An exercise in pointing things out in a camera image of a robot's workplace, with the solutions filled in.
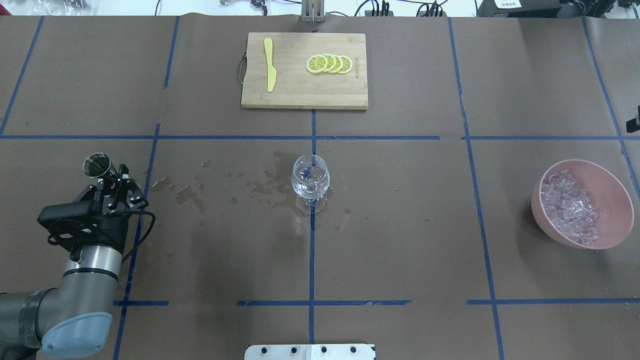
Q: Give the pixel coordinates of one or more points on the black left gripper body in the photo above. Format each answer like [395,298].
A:
[111,230]

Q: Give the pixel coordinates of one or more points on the black box with label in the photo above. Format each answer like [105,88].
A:
[519,9]

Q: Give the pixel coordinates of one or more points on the aluminium frame post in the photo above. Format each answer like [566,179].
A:
[313,11]

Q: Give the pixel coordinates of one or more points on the clear ice cubes pile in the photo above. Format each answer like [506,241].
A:
[569,207]

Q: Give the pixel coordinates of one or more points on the yellow lemon slices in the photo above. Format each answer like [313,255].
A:
[327,63]

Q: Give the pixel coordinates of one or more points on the yellow plastic knife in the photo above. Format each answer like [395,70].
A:
[268,46]

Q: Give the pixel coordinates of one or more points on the clear wine glass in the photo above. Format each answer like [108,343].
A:
[310,180]

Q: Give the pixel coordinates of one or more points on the pink ribbed bowl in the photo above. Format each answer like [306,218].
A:
[608,194]

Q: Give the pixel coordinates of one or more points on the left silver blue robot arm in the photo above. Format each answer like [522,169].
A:
[73,320]

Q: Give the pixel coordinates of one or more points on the white mounting plate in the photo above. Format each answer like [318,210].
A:
[331,351]

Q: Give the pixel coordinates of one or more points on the steel cocktail jigger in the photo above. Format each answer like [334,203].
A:
[99,166]

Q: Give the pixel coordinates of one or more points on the bamboo cutting board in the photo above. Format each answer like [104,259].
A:
[295,87]

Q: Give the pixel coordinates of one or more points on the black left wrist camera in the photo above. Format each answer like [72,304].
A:
[77,224]

